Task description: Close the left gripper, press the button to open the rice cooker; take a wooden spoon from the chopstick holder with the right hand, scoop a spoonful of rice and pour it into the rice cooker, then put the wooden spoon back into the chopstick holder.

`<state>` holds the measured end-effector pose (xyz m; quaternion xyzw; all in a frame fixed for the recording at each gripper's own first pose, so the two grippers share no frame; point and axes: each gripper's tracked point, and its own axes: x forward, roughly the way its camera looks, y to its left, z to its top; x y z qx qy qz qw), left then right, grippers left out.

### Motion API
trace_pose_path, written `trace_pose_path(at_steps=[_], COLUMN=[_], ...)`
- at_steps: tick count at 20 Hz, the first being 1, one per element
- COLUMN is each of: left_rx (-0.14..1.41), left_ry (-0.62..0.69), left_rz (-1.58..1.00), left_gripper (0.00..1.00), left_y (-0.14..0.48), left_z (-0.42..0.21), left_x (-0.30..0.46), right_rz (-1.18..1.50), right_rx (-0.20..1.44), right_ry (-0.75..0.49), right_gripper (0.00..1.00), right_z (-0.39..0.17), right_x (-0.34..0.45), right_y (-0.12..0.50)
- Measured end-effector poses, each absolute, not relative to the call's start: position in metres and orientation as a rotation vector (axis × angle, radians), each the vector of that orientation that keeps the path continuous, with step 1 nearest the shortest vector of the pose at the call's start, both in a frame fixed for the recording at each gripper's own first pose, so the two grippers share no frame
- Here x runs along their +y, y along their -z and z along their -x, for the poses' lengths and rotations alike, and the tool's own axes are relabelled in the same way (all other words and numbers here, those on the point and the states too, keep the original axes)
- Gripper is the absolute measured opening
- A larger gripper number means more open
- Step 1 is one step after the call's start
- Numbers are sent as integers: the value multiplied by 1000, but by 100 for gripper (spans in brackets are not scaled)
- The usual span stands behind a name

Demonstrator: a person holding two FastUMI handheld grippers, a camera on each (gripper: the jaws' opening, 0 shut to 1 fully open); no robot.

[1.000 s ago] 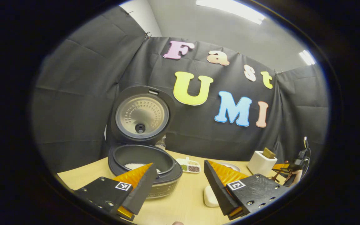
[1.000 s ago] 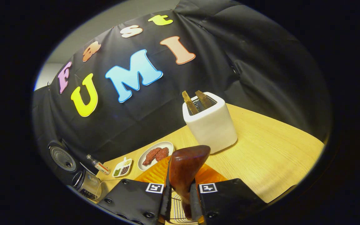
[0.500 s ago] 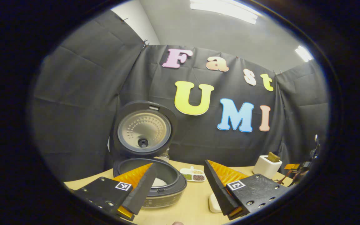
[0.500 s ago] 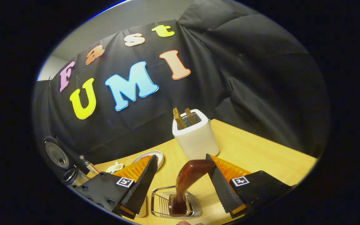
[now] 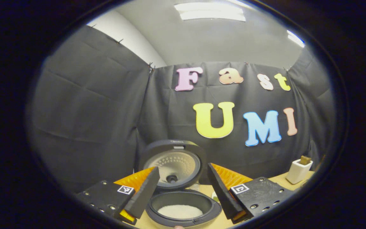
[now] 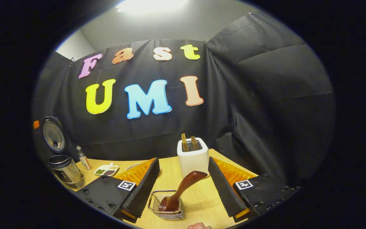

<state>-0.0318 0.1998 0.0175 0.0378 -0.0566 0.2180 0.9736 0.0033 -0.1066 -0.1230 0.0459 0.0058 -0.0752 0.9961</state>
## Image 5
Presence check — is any small ceiling light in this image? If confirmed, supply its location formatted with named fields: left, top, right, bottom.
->
left=286, top=30, right=306, bottom=48

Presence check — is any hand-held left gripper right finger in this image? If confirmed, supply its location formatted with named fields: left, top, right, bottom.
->
left=207, top=162, right=299, bottom=225

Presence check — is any large ceiling light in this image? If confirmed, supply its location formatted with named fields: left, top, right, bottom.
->
left=174, top=2, right=246, bottom=22

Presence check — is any black backdrop cloth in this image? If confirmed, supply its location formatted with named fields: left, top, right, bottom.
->
left=27, top=25, right=336, bottom=194

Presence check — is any white rice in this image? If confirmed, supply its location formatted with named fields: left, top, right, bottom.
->
left=157, top=205, right=204, bottom=220

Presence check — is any white ceramic utensil holder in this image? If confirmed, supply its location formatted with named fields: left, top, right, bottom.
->
left=286, top=159, right=314, bottom=185

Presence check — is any black and silver rice cooker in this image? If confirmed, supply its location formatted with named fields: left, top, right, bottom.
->
left=138, top=139, right=223, bottom=228

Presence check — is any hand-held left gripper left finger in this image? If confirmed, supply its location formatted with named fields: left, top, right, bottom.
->
left=70, top=165, right=160, bottom=226

